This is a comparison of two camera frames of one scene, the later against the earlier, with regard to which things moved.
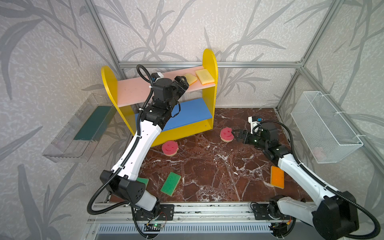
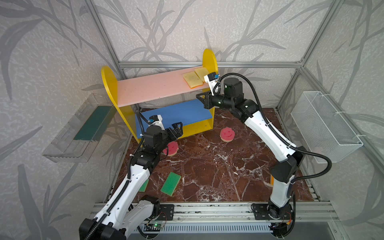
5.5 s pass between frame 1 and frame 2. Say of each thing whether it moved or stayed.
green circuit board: stayed
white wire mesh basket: stayed
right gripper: moved
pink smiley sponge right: stayed
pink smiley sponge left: stayed
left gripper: moved
